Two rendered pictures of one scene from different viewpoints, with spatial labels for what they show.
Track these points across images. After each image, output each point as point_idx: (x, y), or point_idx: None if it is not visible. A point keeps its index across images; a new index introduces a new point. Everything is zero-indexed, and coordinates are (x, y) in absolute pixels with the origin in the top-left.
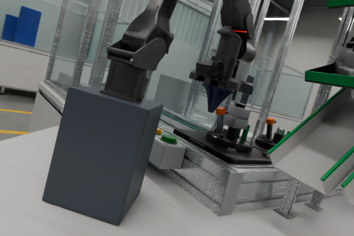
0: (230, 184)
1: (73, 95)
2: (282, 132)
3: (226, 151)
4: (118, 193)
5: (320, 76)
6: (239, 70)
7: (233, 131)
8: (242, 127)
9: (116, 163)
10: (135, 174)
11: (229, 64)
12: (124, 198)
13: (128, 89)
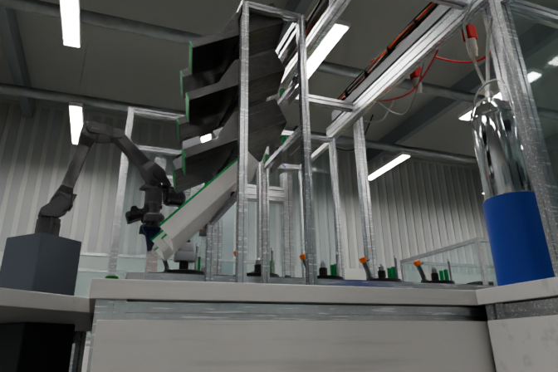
0: None
1: (8, 241)
2: (259, 262)
3: None
4: (28, 287)
5: (173, 184)
6: None
7: (181, 264)
8: (188, 258)
9: (27, 269)
10: (41, 276)
11: (150, 207)
12: (31, 289)
13: (43, 231)
